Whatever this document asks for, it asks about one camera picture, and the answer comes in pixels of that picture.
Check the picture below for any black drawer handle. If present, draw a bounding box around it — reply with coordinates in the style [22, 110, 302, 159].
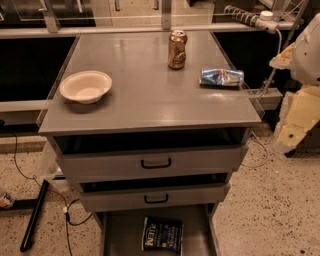
[140, 158, 172, 169]
[144, 194, 169, 204]

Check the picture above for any white paper bowl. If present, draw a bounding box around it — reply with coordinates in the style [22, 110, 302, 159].
[59, 71, 112, 104]

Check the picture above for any grey middle drawer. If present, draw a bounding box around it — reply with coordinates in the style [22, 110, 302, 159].
[80, 174, 230, 212]

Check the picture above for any black metal floor bar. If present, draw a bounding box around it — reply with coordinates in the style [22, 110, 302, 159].
[20, 180, 49, 253]

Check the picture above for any grey metal frame rail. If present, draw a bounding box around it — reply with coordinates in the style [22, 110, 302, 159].
[0, 20, 305, 40]

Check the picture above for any black top drawer handle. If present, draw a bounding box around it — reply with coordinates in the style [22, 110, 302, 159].
[140, 158, 172, 169]

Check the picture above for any grey top drawer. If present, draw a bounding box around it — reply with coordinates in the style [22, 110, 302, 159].
[54, 127, 248, 183]

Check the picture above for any small can on floor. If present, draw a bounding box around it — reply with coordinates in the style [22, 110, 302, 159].
[0, 192, 14, 209]

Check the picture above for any crushed blue soda can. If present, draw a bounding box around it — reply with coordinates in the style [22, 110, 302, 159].
[199, 69, 244, 87]

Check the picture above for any white power strip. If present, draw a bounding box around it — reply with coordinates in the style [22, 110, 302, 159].
[224, 5, 278, 34]

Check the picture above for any grey drawer cabinet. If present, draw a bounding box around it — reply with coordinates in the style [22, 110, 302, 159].
[37, 30, 263, 256]

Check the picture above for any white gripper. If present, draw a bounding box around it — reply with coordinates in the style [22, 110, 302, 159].
[269, 44, 320, 154]

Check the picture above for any gold soda can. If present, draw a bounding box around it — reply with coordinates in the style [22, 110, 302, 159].
[168, 30, 188, 69]

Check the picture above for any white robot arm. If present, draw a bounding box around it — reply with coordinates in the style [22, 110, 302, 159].
[269, 13, 320, 153]

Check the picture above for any black middle drawer handle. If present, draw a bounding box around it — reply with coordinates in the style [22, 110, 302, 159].
[144, 194, 169, 204]

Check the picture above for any black floor cable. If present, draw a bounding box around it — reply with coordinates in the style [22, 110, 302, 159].
[9, 131, 94, 256]

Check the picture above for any grey bottom drawer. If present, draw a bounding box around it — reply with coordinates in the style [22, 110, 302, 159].
[100, 205, 221, 256]

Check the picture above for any grey drawer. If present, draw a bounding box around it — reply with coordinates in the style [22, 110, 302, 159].
[100, 205, 221, 256]
[54, 127, 248, 183]
[80, 174, 230, 212]

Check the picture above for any white power cord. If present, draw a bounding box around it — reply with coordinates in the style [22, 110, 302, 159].
[258, 29, 283, 98]

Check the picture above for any blue kettle chip bag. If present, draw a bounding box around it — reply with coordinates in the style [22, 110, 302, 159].
[142, 216, 184, 255]

